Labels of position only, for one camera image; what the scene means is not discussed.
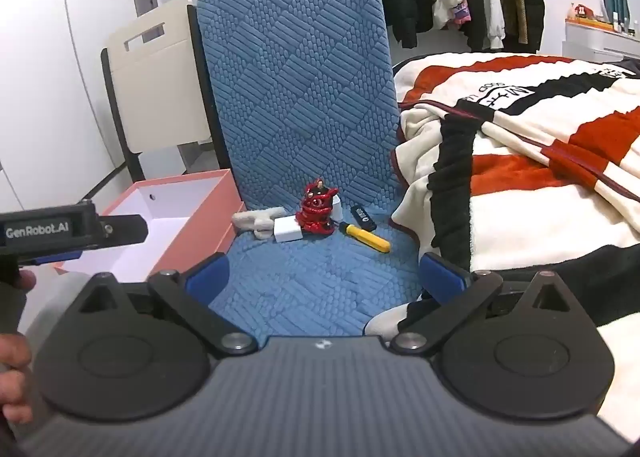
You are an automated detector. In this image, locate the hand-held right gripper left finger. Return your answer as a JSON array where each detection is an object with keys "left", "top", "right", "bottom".
[{"left": 75, "top": 253, "right": 258, "bottom": 357}]

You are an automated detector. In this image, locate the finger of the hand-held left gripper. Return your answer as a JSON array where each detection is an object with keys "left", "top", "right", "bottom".
[{"left": 97, "top": 214, "right": 149, "bottom": 249}]

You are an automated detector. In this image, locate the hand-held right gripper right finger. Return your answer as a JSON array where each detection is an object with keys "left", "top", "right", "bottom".
[{"left": 390, "top": 253, "right": 573, "bottom": 357}]

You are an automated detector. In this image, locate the pink cardboard box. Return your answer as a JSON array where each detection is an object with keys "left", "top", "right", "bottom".
[{"left": 52, "top": 168, "right": 246, "bottom": 284}]

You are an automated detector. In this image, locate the red lion figurine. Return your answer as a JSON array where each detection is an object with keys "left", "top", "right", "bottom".
[{"left": 295, "top": 178, "right": 342, "bottom": 236}]

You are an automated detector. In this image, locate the person's left hand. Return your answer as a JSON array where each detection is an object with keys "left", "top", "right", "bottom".
[{"left": 0, "top": 269, "right": 38, "bottom": 425}]

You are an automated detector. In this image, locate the white cube charger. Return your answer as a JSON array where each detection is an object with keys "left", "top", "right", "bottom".
[{"left": 272, "top": 218, "right": 305, "bottom": 244}]

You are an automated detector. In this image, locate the black usb stick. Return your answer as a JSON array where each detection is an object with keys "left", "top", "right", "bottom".
[{"left": 350, "top": 205, "right": 377, "bottom": 232}]

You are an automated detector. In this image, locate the white wardrobe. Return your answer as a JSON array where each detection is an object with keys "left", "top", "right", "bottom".
[{"left": 0, "top": 0, "right": 151, "bottom": 218}]

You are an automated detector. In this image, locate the beige folding chair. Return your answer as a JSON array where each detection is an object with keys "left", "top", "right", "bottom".
[{"left": 100, "top": 0, "right": 236, "bottom": 184}]

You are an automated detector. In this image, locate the striped fleece blanket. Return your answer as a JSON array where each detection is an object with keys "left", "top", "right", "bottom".
[{"left": 364, "top": 54, "right": 640, "bottom": 457}]

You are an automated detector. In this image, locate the white dresser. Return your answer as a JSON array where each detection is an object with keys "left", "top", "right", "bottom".
[{"left": 561, "top": 19, "right": 640, "bottom": 62}]

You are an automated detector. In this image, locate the red and white toy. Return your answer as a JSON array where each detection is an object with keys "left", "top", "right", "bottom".
[{"left": 566, "top": 3, "right": 597, "bottom": 24}]

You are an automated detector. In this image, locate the yellow handled screwdriver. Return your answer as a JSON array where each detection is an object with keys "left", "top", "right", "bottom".
[{"left": 340, "top": 221, "right": 392, "bottom": 254}]

